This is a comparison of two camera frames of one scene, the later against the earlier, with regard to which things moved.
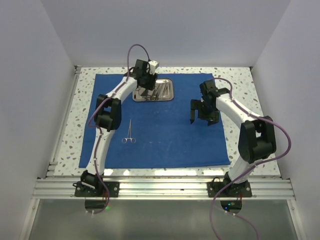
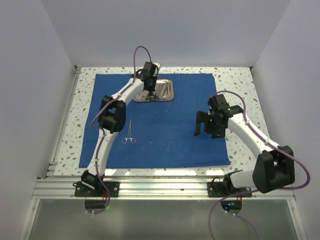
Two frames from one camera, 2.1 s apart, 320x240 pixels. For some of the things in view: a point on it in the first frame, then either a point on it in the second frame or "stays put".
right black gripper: (212, 118) to (203, 117)
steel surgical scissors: (125, 140) stays put
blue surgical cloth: (156, 133) stays put
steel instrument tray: (163, 91) stays put
